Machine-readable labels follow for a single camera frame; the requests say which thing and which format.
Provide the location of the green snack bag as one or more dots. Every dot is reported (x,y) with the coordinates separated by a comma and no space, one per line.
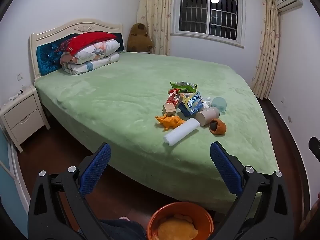
(183,86)

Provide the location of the brown plush toy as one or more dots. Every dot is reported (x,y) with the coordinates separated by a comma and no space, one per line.
(138,38)

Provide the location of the yellow soft lump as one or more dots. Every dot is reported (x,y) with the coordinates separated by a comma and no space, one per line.
(177,228)

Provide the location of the small white device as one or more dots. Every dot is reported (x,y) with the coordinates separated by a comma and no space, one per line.
(18,93)

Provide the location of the red and white wrapper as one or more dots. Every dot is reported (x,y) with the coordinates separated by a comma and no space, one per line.
(172,97)

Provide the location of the blue carton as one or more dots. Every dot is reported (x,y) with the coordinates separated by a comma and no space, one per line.
(192,105)

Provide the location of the cream floral curtain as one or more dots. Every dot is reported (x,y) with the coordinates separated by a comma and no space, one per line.
(268,47)
(156,17)

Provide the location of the brown orange pouch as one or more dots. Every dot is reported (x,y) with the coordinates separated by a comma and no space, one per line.
(218,127)

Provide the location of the orange bucket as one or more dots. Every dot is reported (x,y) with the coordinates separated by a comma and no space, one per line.
(155,220)

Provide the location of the orange toy dinosaur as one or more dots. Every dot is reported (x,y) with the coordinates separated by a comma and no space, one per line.
(170,122)

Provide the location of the wooden block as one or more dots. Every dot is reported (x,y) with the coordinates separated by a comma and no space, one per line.
(169,109)

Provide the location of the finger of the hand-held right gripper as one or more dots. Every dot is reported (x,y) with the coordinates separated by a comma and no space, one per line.
(315,148)

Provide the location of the white wall socket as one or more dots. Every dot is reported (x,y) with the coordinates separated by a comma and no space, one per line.
(19,76)

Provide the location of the white foam cylinder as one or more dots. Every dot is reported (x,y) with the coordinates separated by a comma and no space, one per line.
(181,131)

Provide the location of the cream nightstand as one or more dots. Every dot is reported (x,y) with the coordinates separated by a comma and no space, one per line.
(22,120)

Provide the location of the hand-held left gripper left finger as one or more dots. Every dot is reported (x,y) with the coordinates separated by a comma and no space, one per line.
(96,170)

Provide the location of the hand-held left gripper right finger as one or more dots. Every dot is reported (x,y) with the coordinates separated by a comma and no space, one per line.
(226,170)

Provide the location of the light blue cup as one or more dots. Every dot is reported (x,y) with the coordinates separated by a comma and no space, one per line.
(219,103)

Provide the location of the barred window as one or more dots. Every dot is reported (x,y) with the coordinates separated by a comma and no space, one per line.
(207,7)

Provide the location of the cardboard tube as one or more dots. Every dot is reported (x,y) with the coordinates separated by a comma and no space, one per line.
(207,116)

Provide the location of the bed with green blanket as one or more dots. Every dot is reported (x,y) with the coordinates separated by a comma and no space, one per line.
(120,100)

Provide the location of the cream headboard with blue padding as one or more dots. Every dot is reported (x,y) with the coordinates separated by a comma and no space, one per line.
(47,60)

